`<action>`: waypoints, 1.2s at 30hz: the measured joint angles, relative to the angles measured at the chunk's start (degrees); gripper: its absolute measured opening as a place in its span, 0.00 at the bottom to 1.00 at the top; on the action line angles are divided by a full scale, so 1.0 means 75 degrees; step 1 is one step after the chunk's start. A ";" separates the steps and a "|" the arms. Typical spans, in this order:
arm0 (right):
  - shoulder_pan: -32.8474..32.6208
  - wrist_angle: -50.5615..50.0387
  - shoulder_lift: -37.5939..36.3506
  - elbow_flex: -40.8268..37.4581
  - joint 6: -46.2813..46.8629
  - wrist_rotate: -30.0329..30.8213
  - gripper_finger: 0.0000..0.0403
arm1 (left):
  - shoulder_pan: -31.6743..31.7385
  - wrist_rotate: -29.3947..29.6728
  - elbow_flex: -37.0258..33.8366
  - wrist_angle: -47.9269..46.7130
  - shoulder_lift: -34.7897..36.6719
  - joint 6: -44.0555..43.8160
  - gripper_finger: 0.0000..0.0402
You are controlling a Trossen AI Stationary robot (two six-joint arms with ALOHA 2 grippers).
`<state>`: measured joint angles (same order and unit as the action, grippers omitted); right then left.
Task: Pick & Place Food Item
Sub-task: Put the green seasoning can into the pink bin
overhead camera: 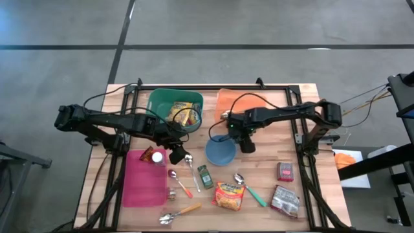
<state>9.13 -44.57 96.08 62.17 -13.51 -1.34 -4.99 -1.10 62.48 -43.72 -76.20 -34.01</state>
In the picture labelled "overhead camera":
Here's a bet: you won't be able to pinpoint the iridescent spoon orange handle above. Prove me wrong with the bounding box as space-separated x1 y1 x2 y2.
167 169 194 199

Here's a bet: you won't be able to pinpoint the glass jar white lid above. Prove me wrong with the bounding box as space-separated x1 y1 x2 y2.
151 151 166 166

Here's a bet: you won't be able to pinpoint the brown seasoning packet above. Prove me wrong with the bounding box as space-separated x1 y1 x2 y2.
139 146 155 162

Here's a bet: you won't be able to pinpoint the blue Maruchan ramen packet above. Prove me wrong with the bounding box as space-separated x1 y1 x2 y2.
189 103 202 126

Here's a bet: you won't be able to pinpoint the yellow Maruchan ramen packet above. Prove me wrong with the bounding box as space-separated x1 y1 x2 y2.
166 101 194 127

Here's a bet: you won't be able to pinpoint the metal spoon yellow handle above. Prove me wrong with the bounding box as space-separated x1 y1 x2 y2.
158 202 202 225

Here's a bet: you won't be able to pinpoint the orange Maruchan ramen packet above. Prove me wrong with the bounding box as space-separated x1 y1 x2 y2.
212 181 246 212

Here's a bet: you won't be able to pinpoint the red Maruchan ramen packet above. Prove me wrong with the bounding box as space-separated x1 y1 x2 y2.
270 184 301 219

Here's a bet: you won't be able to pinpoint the all-metal silver spoon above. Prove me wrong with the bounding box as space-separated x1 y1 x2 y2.
184 153 202 194

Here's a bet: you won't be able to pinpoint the blue bowl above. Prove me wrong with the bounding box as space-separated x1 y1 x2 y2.
204 135 237 166

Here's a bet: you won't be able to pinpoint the pink plastic tray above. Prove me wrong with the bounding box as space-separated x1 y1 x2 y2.
122 149 169 208

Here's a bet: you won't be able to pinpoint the red spice tin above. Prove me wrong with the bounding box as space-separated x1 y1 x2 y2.
276 161 295 183

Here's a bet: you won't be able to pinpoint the orange plastic tray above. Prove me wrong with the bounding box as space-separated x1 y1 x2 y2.
215 88 269 122

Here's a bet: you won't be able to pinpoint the teal plastic bin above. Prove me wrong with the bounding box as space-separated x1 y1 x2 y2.
146 88 204 133

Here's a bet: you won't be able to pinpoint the orange cloth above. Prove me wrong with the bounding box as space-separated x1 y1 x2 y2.
334 152 357 170

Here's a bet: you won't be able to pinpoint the white sheet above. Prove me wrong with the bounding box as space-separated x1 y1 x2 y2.
332 148 371 189

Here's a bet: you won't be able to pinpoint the white container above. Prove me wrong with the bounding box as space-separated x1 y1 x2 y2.
367 144 398 159

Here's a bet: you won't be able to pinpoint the black metal stand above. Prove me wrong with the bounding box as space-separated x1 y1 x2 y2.
338 71 414 182

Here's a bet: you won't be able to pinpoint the metal spoon green handle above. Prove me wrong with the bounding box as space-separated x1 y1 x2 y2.
233 173 268 208

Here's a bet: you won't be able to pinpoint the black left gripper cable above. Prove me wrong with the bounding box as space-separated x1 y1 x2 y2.
124 106 203 143

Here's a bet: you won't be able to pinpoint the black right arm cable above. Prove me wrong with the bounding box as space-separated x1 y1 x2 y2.
208 93 276 143

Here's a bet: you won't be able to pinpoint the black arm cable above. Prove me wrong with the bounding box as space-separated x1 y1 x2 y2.
83 82 140 109
208 93 276 143

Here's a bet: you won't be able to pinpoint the black table frame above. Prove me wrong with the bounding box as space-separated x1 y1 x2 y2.
77 77 353 231

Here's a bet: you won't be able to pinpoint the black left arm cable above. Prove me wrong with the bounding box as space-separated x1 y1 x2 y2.
83 82 140 109

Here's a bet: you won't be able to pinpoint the yellow cables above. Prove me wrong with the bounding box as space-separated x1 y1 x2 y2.
339 82 394 129

